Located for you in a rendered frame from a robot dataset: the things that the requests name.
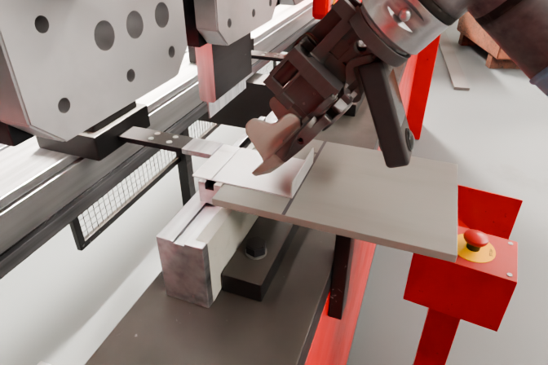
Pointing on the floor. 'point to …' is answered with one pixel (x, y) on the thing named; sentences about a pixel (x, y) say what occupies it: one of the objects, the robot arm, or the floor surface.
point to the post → (186, 174)
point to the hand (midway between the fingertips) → (274, 160)
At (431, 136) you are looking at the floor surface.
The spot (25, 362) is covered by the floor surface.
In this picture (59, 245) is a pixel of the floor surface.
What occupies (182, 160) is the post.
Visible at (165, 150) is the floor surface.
